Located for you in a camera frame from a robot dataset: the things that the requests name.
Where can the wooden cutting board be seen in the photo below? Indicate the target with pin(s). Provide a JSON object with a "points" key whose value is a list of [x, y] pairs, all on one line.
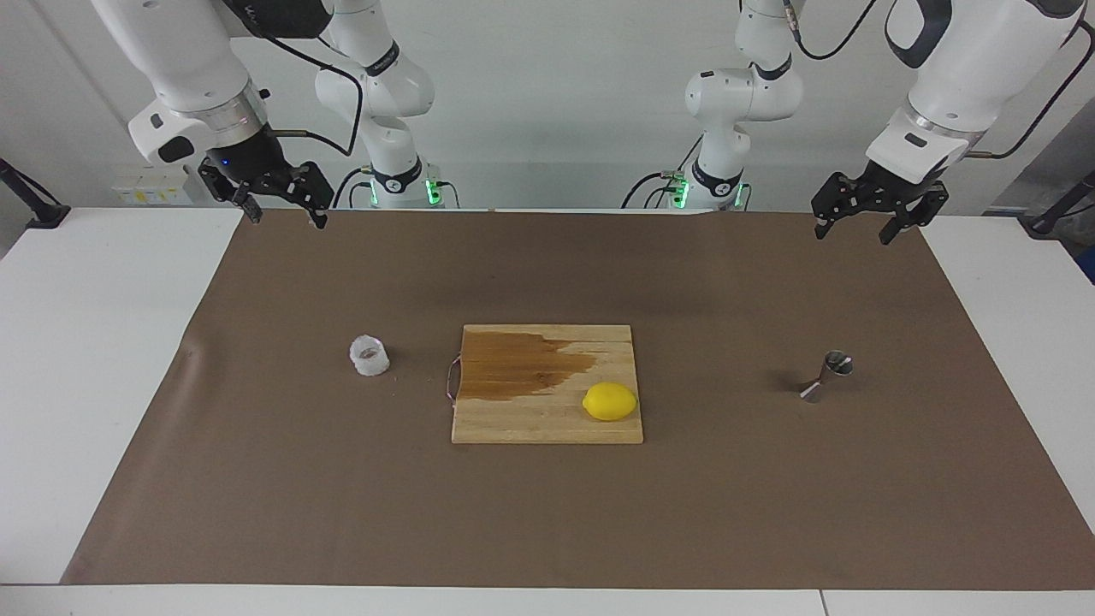
{"points": [[530, 419]]}

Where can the steel double jigger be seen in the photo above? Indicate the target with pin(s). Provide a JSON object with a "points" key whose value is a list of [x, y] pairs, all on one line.
{"points": [[828, 372]]}

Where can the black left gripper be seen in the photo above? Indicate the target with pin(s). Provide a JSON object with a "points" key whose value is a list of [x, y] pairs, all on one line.
{"points": [[894, 184]]}

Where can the black clamp stand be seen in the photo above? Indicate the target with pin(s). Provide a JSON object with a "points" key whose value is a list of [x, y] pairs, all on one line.
{"points": [[47, 214], [1044, 224]]}

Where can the clear plastic cup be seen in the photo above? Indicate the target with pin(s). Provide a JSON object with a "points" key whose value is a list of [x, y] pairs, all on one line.
{"points": [[369, 364]]}

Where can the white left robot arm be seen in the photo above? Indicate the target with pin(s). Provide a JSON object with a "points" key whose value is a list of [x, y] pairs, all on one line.
{"points": [[744, 94]]}

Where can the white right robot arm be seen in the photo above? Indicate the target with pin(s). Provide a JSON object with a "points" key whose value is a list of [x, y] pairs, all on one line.
{"points": [[197, 51]]}

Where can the yellow lemon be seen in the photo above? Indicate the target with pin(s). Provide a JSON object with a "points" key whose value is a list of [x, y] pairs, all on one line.
{"points": [[609, 402]]}

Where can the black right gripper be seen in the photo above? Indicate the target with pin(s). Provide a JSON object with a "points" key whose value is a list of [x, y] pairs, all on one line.
{"points": [[252, 158]]}

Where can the blue object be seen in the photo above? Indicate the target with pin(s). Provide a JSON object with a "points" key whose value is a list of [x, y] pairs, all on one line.
{"points": [[1090, 265]]}

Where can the brown paper table mat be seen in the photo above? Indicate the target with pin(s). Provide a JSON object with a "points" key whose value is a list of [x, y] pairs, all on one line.
{"points": [[257, 479]]}

